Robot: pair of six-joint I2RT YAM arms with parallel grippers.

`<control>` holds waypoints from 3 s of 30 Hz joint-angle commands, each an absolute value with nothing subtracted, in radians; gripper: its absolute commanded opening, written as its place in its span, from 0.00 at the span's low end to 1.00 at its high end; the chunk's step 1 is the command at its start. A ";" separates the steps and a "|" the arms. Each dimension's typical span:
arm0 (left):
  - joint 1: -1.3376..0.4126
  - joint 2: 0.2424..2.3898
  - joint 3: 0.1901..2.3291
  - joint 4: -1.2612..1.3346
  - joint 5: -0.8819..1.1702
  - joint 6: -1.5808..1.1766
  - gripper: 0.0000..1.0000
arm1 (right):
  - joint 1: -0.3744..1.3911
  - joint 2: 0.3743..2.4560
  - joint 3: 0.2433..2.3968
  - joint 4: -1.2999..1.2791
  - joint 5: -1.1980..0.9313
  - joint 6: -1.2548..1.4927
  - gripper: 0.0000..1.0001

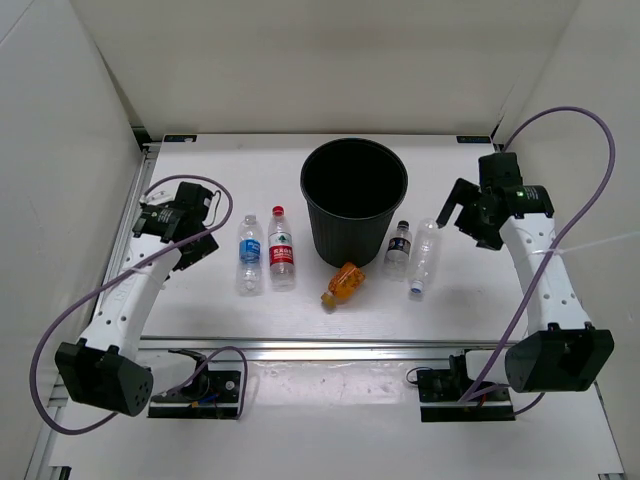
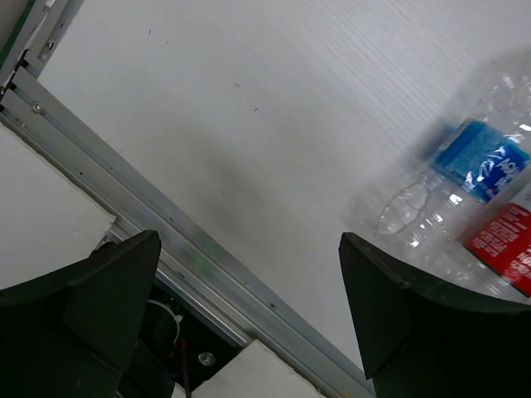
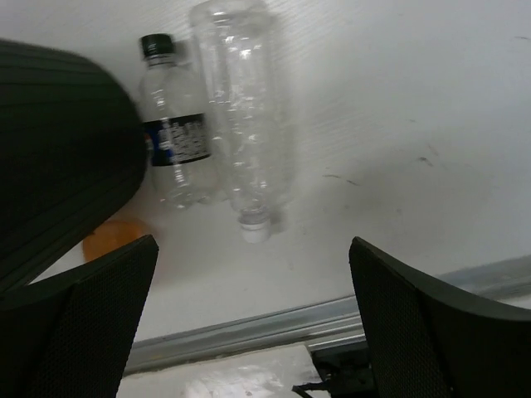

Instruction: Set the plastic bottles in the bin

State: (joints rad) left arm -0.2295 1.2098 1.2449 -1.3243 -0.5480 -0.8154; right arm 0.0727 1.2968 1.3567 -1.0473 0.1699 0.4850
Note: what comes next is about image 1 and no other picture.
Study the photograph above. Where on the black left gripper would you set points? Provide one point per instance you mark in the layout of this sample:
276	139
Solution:
206	247

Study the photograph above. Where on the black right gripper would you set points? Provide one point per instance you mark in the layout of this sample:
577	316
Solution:
466	193

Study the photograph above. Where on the clear unlabelled plastic bottle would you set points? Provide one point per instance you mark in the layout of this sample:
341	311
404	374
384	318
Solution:
424	258

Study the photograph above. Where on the blue label water bottle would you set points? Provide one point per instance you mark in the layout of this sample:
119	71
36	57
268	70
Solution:
249	275

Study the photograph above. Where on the dark label small bottle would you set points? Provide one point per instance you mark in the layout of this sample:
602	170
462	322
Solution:
397	255

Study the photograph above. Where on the red label water bottle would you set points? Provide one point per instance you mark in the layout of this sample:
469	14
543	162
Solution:
280	250

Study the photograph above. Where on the orange drink bottle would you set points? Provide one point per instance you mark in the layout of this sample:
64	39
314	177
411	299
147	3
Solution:
342	286

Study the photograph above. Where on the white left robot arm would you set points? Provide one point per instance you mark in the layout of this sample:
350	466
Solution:
99	369

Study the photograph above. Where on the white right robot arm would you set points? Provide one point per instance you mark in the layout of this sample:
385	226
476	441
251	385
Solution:
562	350

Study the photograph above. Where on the black plastic bin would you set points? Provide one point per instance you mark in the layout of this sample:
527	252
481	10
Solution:
352	187

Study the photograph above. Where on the aluminium table front rail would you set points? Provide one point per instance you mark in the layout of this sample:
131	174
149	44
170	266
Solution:
300	350

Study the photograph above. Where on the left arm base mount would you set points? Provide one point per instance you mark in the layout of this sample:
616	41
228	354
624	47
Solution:
214	394

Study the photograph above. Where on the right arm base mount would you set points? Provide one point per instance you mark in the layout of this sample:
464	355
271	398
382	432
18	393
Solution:
440	390

